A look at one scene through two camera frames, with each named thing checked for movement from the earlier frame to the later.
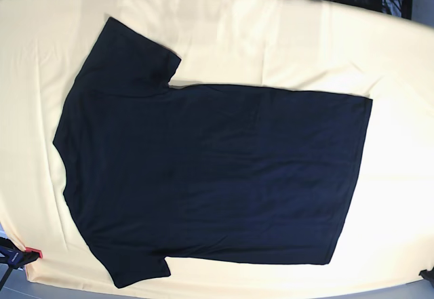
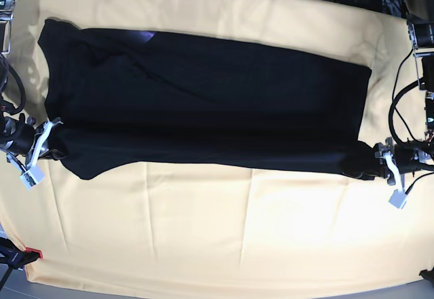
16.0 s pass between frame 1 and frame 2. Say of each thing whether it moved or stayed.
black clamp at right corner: stayed
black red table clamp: stayed
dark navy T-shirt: moved
